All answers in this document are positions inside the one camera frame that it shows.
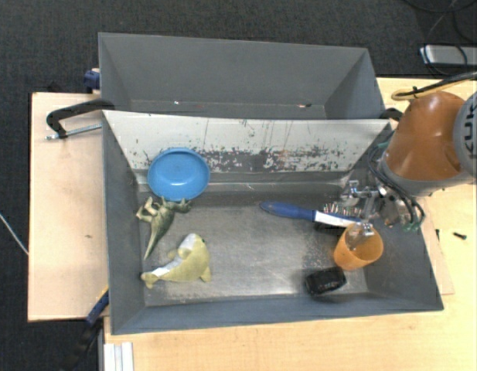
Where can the blue and white brush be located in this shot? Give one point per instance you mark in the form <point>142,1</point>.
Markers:
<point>288,210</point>

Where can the yellow-green plush fish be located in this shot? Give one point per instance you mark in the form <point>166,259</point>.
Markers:
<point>189,263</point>

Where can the small black screw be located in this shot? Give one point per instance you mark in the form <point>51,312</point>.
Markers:
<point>460,236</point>

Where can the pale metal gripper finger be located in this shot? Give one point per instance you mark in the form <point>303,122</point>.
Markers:
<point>360,233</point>
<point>355,197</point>

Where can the grey metal bin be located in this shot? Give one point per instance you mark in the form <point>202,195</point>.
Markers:
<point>246,246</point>

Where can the orange cup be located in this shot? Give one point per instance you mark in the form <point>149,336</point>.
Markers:
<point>356,259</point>

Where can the pale wood board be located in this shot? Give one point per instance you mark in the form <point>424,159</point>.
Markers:
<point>64,207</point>

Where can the blue bowl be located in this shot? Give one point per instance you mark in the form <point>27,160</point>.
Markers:
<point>178,174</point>

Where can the black tape roll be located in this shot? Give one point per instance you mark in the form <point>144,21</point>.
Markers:
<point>325,281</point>

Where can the green toy dinosaur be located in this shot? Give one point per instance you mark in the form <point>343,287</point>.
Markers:
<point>161,220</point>

